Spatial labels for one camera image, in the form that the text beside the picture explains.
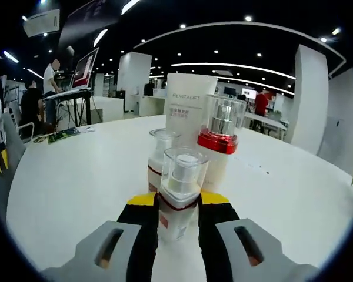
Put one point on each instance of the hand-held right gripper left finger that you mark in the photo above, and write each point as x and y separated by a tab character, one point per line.
117	249

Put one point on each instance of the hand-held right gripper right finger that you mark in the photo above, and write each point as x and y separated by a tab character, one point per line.
229	249

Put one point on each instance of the white clear cap skincare bottle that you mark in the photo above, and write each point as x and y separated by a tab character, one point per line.
179	205
156	164

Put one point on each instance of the red collar skincare bottle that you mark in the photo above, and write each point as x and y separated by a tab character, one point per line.
220	144

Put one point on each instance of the white skincare tube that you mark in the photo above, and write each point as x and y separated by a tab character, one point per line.
185	100

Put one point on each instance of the black green packet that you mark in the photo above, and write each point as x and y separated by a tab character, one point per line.
63	136

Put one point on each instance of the white standing desk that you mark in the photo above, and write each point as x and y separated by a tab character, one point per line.
67	92

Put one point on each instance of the white printed card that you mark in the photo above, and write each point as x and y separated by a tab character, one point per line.
86	129

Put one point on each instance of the large red screen monitor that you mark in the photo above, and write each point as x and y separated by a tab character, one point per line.
85	69

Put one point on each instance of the ceiling air conditioner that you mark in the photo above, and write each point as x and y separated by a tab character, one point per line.
41	23

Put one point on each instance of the small white desk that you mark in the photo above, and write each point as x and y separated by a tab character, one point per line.
109	107

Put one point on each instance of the dark hanging banner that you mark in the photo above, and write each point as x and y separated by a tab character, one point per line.
85	20

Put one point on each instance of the long white counter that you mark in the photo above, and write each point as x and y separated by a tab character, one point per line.
267	120

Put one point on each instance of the white frame chair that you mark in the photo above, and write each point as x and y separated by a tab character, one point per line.
17	129

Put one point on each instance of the wall screen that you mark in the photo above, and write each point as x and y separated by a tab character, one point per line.
249	93

